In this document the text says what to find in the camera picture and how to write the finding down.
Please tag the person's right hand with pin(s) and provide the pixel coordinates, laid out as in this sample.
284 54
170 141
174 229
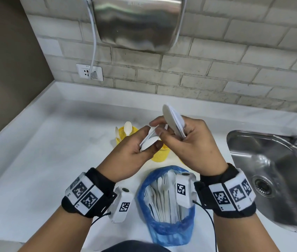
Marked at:
198 149

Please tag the person's left hand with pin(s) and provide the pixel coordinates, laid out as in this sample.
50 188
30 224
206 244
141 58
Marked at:
127 157

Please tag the stack of white spoons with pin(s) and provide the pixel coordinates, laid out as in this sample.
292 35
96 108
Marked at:
173 120

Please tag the blue plastic bag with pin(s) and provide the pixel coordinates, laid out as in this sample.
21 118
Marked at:
169 233

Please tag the person's dark shorts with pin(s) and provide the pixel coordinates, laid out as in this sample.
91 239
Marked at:
138 246

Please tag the black right wristband with markers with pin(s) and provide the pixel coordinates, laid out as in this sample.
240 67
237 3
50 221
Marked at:
227 194

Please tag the black wristband with markers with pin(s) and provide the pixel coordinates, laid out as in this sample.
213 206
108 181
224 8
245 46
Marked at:
85 194
227 194

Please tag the black left wristband with markers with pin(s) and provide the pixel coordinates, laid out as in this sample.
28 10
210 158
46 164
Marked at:
85 194

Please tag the stainless steel sink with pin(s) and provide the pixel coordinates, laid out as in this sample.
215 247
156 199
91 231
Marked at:
277 175

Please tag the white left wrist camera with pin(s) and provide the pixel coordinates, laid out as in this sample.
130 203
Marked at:
122 206

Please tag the white wall socket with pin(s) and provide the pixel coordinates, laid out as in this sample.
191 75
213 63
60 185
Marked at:
82 72

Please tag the stainless steel wall appliance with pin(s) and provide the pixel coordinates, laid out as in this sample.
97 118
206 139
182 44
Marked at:
138 20

